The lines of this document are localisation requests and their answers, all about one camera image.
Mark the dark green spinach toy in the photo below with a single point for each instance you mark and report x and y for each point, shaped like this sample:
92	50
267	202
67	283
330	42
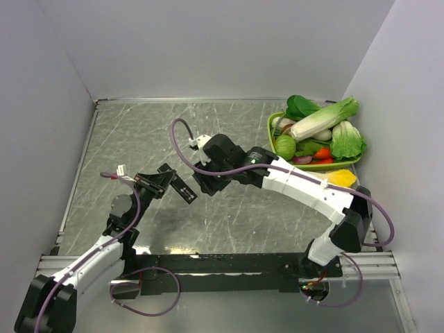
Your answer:
298	107

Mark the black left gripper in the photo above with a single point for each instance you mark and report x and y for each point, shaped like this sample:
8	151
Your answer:
156	183

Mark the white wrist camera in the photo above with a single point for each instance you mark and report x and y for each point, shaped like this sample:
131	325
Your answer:
198	144
122	172

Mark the aluminium frame rail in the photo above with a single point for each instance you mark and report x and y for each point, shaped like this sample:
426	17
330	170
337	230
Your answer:
373	265

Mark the large napa cabbage toy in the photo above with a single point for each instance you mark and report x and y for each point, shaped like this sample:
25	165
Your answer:
324	119

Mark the white mushroom toy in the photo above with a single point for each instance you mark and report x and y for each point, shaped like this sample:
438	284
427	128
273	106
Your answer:
278	124

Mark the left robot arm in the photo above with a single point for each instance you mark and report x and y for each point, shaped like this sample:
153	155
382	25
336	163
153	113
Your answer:
51	303

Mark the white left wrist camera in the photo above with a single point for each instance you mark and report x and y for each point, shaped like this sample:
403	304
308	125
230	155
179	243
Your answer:
122	172

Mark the green vegetable basket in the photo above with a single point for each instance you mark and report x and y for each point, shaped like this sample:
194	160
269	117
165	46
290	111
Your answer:
314	165

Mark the yellow cabbage toy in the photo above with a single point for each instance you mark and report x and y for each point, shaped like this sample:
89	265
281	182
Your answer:
341	177

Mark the white radish toy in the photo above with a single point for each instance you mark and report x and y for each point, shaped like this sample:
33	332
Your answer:
324	135

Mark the green leafy lettuce toy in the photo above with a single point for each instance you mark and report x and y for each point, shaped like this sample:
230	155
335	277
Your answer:
347	142

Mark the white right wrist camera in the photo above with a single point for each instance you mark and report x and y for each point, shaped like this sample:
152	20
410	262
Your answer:
198	144

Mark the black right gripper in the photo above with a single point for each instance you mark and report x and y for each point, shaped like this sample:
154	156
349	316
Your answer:
208	185

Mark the round green cabbage toy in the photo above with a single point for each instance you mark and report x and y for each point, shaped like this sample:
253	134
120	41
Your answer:
285	147

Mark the red chili toy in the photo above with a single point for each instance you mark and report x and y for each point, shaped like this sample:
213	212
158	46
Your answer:
324	161

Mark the purple onion toy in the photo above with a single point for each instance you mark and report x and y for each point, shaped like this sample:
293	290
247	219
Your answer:
302	160

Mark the orange carrot toy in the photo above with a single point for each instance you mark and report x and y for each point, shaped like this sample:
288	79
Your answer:
322	154

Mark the black remote control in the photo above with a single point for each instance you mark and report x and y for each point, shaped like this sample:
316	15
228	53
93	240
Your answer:
179	185

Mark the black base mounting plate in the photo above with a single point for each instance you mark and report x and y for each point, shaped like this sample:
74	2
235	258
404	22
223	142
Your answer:
281	272

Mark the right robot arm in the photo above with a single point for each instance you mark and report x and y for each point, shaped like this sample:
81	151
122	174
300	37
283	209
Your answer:
222	161

